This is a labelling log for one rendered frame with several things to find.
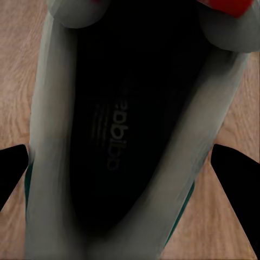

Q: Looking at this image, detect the gym shoe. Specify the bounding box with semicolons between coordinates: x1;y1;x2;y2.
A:
24;0;260;260

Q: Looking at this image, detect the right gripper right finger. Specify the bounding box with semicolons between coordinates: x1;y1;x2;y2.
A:
211;144;260;260

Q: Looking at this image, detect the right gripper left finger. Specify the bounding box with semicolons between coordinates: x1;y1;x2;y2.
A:
0;144;29;211

